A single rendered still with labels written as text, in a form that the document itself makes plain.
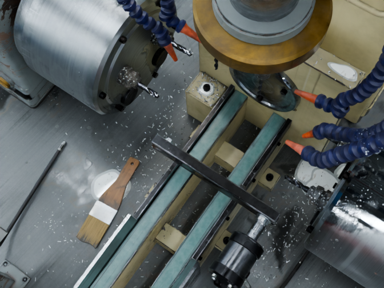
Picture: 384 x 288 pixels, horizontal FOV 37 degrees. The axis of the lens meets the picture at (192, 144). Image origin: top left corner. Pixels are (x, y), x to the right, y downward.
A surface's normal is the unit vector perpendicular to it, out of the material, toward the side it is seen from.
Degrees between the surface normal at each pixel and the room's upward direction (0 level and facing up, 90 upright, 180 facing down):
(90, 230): 2
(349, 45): 90
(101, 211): 0
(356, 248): 54
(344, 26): 90
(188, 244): 0
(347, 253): 65
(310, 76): 90
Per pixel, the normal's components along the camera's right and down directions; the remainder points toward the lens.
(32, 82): 0.82, 0.52
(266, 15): -0.02, 0.93
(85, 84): -0.53, 0.55
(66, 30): -0.33, 0.11
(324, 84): -0.57, 0.77
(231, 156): -0.03, -0.36
